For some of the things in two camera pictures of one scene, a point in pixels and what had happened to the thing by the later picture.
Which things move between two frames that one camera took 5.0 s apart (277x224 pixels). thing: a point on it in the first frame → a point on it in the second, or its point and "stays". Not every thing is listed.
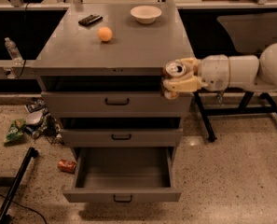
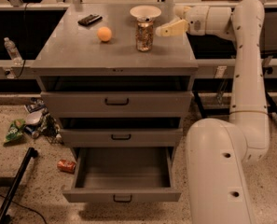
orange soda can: [173, 69] → [145, 34]
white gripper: [214, 71] → [196, 20]
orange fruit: [104, 34] stays
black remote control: [90, 20] stays
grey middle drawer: [124, 137] stays
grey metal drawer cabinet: [101, 68] stays
